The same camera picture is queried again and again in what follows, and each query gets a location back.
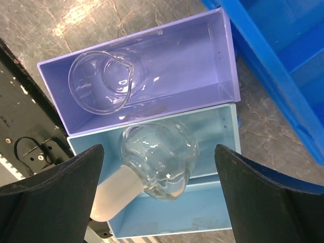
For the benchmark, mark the light blue box middle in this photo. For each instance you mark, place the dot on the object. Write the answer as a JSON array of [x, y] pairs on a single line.
[[202, 206]]

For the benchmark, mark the clear glass beaker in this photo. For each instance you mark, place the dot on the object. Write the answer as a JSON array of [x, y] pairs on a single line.
[[105, 81]]

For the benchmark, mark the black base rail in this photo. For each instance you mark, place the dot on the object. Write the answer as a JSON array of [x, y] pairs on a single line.
[[32, 136]]

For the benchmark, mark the purple plastic box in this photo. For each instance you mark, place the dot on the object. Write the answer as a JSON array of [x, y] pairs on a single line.
[[192, 65]]

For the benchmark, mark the blue divided bin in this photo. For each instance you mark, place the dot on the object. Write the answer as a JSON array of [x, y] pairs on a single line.
[[282, 43]]

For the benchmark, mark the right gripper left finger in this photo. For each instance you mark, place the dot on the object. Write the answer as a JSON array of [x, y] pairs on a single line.
[[54, 205]]

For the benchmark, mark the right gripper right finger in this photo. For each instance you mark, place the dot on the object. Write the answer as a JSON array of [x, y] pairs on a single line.
[[265, 205]]

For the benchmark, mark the round glass flask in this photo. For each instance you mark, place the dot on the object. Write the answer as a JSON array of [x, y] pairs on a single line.
[[156, 158]]

